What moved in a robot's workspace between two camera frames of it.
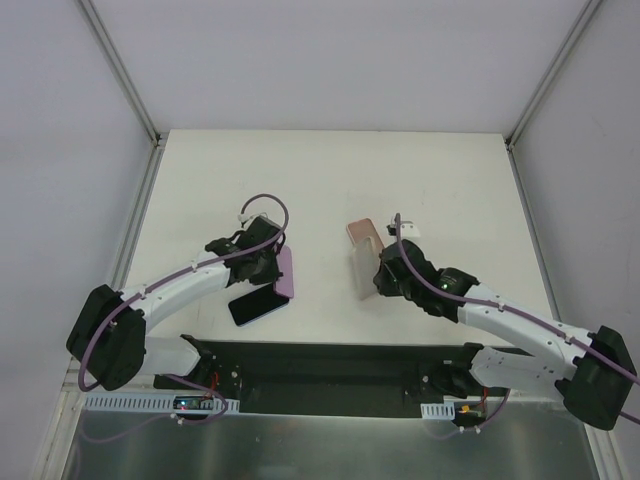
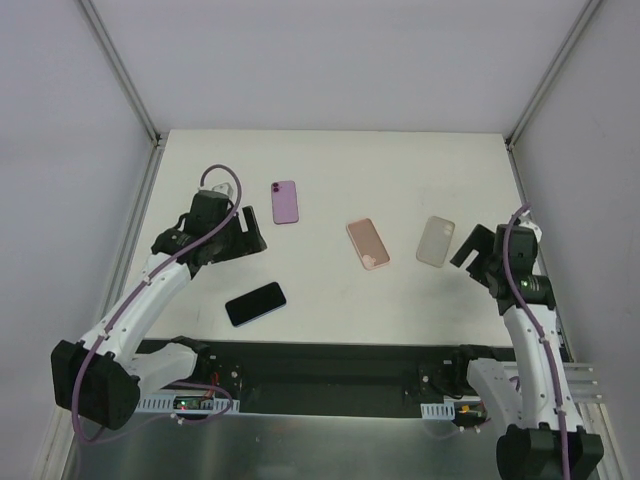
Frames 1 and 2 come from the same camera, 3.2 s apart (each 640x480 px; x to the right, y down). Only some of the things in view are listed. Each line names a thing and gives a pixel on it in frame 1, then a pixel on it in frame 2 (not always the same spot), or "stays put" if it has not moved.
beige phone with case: x=365 y=261 to x=435 y=241
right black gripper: x=385 y=273 to x=480 y=257
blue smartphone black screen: x=254 y=306 stays put
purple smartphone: x=284 y=286 to x=284 y=202
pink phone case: x=360 y=229 stays put
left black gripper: x=270 y=262 to x=239 y=238
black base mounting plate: x=334 y=377 stays put
